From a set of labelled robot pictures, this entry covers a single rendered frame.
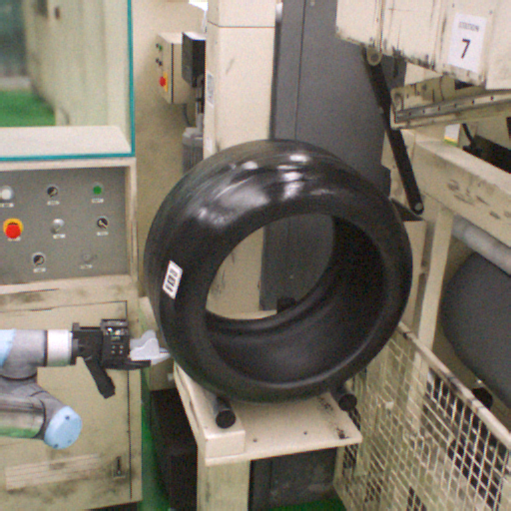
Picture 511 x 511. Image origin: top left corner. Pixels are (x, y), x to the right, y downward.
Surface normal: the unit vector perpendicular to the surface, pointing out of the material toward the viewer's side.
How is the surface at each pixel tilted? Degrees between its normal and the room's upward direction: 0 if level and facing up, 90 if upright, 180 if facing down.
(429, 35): 90
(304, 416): 0
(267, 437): 0
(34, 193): 90
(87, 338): 90
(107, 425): 90
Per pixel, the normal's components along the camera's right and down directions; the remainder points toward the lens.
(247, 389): 0.18, 0.55
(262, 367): 0.06, -0.91
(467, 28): -0.96, 0.07
